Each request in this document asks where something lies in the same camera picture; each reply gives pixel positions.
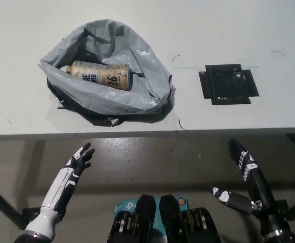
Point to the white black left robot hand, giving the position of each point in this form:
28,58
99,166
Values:
61,184

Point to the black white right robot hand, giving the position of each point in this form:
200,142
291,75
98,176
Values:
259,184

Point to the beige protein shake bottle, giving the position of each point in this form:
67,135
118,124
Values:
104,76

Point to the grey plastic bag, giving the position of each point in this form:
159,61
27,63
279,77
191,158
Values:
117,101

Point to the teal network device box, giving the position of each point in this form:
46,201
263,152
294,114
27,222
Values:
125,205

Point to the robot legs and feet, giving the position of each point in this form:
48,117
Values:
167,222

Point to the black tape square marker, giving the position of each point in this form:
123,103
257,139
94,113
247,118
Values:
228,83

